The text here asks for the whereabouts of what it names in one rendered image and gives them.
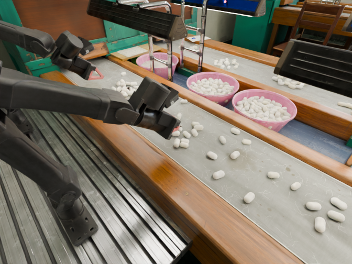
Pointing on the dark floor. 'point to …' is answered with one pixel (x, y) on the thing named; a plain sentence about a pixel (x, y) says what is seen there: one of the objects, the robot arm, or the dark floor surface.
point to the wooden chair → (320, 8)
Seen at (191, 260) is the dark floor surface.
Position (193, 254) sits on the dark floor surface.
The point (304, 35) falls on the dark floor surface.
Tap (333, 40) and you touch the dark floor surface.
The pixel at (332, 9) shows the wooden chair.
